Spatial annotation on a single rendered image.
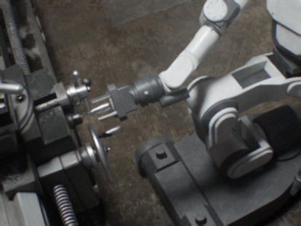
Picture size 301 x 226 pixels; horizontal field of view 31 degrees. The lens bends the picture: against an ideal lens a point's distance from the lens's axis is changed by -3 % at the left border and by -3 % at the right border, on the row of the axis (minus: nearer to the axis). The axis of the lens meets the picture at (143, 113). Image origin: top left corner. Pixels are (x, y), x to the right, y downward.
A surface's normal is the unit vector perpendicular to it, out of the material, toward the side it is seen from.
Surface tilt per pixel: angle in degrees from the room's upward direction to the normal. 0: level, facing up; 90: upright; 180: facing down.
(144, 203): 0
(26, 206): 36
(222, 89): 13
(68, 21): 0
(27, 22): 0
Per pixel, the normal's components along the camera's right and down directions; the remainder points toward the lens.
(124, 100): 0.14, 0.12
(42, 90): -0.16, -0.61
